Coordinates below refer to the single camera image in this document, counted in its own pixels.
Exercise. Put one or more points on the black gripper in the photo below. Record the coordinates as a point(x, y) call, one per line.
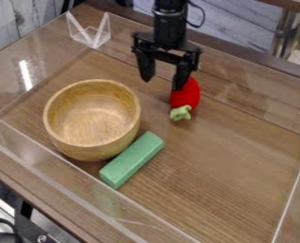
point(165, 44)

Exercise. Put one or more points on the red plush fruit green stem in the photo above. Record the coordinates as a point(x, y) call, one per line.
point(185, 100)

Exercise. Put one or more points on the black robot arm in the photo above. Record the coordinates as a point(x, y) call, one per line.
point(179, 4)

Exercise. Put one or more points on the wooden bowl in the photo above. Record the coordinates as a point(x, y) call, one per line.
point(92, 119)

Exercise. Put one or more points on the green rectangular block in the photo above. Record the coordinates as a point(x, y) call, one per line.
point(126, 164)

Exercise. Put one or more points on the metal table leg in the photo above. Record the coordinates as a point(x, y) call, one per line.
point(287, 35)

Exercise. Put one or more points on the clear acrylic tray wall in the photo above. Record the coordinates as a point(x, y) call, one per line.
point(85, 206)

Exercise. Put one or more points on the black table frame bracket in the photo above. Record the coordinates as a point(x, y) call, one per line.
point(28, 229)

